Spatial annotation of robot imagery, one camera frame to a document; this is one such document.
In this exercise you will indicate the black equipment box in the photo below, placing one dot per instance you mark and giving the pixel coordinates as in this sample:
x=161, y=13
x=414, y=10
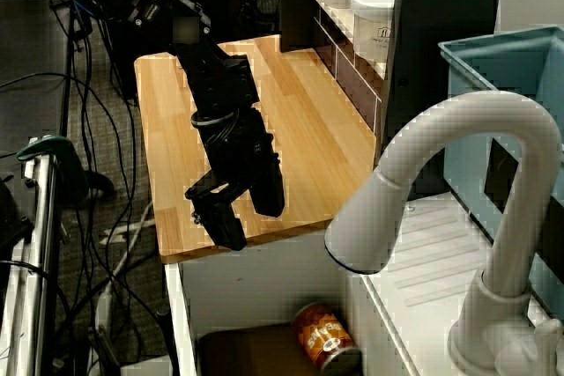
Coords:
x=13, y=217

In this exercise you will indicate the aluminium frame rail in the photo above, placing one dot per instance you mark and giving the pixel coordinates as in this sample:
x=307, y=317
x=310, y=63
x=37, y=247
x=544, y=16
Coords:
x=37, y=239

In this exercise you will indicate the wooden cutting board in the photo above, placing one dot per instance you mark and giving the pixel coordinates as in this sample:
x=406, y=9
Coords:
x=308, y=129

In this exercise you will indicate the white wall shelf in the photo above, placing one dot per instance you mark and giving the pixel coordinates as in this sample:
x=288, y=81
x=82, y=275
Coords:
x=341, y=27

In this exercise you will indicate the white toy kitchen sink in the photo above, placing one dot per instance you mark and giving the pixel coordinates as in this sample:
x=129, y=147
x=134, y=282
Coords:
x=247, y=283

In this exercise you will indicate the green clamp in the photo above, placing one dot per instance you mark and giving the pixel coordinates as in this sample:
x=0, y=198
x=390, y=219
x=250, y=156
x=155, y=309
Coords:
x=53, y=145

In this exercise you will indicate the grey curved kitchen faucet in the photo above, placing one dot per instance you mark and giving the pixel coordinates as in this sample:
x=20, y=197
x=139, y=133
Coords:
x=506, y=129

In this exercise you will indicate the orange beans can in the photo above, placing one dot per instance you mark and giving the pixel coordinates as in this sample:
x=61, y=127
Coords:
x=321, y=334

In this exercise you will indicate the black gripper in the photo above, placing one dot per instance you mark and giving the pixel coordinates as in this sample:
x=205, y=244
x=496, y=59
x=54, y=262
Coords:
x=240, y=151

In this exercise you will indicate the blue plastic bin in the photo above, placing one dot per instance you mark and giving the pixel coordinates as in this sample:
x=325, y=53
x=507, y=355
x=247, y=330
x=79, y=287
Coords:
x=467, y=85

